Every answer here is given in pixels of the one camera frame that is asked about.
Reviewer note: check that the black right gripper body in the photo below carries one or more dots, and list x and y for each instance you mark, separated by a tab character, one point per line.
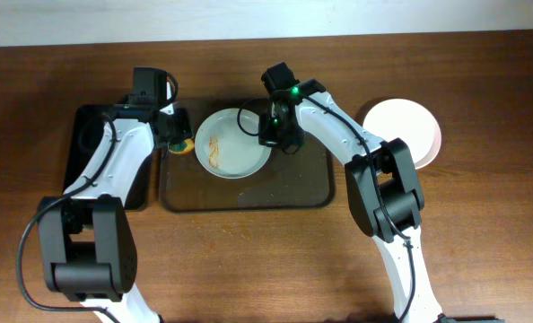
280	135

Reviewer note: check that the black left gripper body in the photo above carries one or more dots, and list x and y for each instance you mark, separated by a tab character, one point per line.
177	130

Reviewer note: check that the yellow green sponge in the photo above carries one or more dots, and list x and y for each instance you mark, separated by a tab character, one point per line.
183	147

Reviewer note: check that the grey-white plate with sauce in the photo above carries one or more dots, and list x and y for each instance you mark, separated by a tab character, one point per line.
224	150

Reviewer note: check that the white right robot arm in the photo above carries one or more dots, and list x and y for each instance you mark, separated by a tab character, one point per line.
385	197

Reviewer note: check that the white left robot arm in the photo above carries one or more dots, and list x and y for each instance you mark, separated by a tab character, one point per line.
87	247

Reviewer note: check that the brown plastic tray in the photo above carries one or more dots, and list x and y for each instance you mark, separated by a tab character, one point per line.
290	179

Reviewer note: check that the black plastic tray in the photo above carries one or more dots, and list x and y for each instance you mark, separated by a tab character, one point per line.
86	136

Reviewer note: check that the white plate at side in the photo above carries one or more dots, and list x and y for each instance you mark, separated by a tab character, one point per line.
409	121

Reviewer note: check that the black object bottom edge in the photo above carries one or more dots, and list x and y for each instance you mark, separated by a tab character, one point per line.
445	319

